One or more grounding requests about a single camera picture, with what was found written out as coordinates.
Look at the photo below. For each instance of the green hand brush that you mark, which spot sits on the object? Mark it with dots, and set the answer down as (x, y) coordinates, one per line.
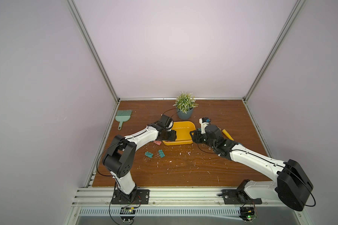
(122, 116)

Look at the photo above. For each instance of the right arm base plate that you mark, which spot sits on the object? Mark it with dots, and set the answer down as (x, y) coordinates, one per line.
(233, 196)

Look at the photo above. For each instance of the aluminium front rail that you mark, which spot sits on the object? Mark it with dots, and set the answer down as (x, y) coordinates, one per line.
(159, 196)

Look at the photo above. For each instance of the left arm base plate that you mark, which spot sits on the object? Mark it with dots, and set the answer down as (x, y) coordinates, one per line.
(137, 196)

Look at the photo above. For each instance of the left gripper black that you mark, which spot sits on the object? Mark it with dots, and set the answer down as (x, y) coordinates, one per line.
(172, 136)

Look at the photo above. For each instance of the controller board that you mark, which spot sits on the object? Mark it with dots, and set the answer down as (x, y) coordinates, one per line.
(127, 215)
(247, 214)

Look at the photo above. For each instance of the blue garden fork yellow handle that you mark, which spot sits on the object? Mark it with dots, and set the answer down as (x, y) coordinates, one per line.
(227, 134)

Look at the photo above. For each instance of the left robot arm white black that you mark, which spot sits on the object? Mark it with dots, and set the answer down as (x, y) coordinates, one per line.
(118, 158)

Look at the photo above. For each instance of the left controller board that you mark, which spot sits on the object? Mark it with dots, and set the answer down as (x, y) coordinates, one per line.
(127, 215)

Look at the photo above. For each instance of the teal binder clip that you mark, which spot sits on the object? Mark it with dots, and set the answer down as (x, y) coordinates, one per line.
(161, 153)
(148, 154)

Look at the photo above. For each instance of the right controller board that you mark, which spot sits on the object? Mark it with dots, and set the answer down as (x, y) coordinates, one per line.
(247, 214)

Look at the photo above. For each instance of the potted plant blue-grey pot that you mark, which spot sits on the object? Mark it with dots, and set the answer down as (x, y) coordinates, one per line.
(185, 103)

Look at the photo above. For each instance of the yellow plastic storage box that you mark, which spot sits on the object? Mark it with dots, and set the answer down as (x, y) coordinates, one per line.
(183, 130)

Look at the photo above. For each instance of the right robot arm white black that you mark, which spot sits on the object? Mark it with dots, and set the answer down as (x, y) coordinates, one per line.
(288, 182)

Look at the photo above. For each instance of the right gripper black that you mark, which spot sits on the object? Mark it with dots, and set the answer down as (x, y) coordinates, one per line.
(196, 136)

